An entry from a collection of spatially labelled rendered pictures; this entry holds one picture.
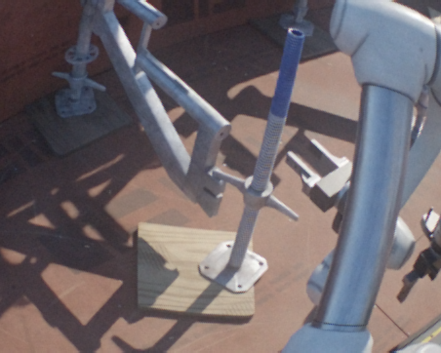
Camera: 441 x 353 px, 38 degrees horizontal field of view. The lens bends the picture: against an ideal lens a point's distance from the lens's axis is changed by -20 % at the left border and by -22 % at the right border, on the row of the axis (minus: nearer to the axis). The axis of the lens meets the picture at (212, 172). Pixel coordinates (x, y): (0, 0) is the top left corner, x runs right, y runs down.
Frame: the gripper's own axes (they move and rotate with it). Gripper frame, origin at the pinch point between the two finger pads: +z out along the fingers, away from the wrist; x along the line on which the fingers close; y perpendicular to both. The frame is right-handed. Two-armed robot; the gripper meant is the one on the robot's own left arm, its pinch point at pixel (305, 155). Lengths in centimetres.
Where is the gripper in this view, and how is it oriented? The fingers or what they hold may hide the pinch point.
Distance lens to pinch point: 167.1
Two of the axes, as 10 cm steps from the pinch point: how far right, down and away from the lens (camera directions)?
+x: -7.5, 3.6, -5.5
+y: 1.6, -7.1, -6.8
